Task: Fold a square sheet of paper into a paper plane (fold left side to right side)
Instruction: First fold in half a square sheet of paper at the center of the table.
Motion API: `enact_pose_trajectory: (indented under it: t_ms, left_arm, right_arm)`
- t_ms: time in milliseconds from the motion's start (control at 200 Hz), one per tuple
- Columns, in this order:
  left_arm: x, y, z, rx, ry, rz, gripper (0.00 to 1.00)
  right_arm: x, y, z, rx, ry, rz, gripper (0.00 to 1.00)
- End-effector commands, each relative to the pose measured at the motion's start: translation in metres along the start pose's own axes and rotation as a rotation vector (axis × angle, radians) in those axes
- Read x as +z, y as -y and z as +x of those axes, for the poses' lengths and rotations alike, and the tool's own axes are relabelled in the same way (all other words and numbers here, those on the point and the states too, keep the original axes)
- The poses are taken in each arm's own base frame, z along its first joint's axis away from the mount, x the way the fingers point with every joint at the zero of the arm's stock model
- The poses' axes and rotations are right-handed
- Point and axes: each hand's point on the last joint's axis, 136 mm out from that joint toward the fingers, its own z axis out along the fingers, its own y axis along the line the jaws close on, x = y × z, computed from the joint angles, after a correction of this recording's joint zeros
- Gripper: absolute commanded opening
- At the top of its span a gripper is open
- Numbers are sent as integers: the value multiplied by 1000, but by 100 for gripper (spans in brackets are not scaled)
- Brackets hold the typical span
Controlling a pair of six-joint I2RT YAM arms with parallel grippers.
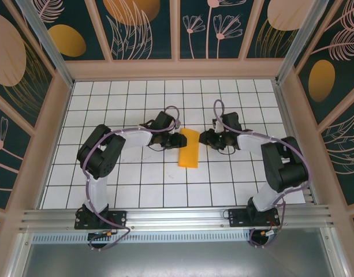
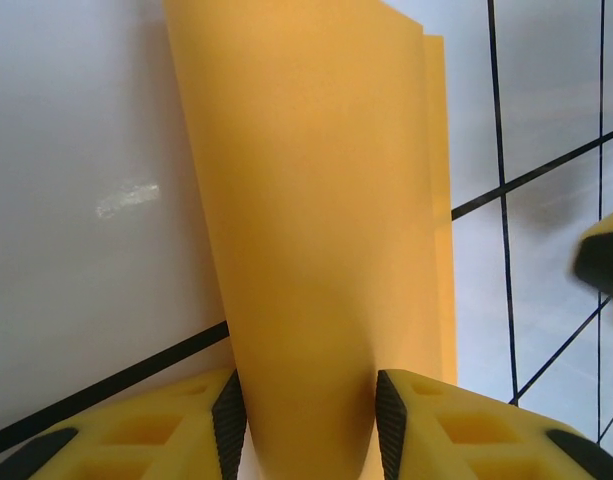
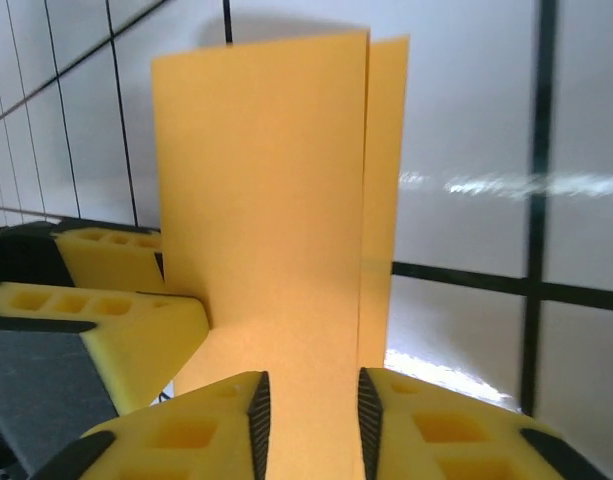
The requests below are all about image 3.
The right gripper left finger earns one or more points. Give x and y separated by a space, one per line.
186 435

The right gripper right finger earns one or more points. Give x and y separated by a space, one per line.
451 440

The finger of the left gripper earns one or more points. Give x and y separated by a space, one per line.
146 345
111 260

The orange square paper sheet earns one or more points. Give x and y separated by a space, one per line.
261 200

